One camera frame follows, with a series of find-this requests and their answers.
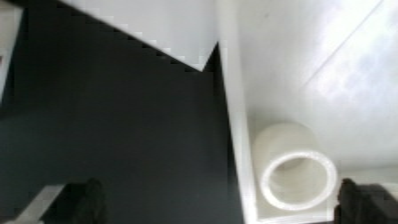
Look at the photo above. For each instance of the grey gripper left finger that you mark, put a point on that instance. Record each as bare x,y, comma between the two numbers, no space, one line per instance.
66,204

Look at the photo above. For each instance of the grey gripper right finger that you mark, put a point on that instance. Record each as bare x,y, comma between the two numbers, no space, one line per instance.
366,203

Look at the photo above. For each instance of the white square tabletop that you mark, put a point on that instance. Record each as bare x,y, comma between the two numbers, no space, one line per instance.
309,60

